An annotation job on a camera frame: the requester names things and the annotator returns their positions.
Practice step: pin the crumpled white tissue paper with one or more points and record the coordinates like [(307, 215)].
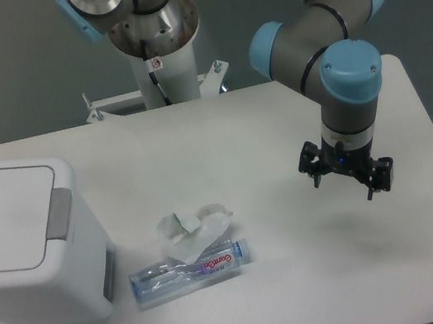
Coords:
[(184, 236)]

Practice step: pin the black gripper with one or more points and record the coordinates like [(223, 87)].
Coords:
[(349, 155)]

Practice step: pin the crushed clear plastic bottle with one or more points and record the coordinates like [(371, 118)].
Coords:
[(172, 279)]

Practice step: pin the white plastic trash can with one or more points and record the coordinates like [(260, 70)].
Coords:
[(56, 260)]

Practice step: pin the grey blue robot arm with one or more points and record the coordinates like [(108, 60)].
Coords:
[(316, 56)]

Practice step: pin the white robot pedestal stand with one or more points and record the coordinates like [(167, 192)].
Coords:
[(159, 47)]

